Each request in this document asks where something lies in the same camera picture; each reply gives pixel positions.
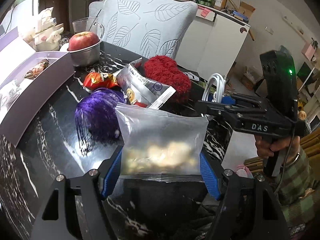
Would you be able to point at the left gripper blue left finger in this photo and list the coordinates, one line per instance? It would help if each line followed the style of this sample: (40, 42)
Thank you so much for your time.
(110, 174)

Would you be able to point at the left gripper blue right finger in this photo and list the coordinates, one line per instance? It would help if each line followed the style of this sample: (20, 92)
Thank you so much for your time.
(211, 172)

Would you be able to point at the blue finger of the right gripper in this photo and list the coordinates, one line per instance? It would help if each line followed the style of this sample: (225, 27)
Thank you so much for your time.
(228, 100)

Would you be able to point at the clear zip bag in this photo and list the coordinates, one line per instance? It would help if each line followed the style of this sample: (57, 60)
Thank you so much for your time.
(160, 144)

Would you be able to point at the purple tassel pouch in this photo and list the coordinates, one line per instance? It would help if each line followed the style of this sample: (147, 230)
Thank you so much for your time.
(96, 119)

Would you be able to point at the red fluffy scrunchie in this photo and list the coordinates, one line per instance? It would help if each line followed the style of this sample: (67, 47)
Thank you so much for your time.
(164, 70)

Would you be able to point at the silver foil snack packet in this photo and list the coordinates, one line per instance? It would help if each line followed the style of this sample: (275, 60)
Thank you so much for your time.
(140, 90)

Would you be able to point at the red gold snack packet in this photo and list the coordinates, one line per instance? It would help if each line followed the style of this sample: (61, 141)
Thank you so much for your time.
(95, 80)

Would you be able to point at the brown nut snack bag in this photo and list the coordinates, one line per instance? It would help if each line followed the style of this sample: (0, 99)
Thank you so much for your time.
(37, 69)

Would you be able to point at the white printed snack bag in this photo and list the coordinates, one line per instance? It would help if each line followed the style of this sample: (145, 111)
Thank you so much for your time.
(10, 92)

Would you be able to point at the person's right hand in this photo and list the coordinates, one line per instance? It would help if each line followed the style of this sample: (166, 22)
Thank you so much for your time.
(266, 149)

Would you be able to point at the white cabinet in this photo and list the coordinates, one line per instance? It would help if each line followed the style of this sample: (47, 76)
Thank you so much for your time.
(212, 42)

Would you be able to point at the cardboard box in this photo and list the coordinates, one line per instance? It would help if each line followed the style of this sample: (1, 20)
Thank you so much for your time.
(246, 9)

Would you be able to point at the front leaf pattern cushion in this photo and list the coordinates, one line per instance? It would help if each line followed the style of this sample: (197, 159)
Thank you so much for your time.
(147, 27)

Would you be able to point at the leaf pattern cushion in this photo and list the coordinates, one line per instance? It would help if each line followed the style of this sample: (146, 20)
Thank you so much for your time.
(147, 27)
(96, 9)

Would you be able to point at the lilac open gift box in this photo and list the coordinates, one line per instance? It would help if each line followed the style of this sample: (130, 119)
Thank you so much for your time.
(17, 57)

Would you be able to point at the small metal bowl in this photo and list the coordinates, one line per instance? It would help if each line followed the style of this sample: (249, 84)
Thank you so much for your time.
(87, 56)

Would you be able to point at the red apple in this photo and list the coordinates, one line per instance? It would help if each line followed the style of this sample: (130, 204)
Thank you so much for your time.
(82, 40)

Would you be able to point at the glass mug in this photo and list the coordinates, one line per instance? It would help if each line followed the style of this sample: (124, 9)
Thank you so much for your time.
(89, 24)

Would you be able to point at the cream rabbit water bottle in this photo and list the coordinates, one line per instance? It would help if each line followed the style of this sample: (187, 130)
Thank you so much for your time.
(47, 32)

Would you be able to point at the rear leaf pattern cushion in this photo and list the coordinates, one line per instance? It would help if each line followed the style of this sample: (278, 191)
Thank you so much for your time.
(96, 9)

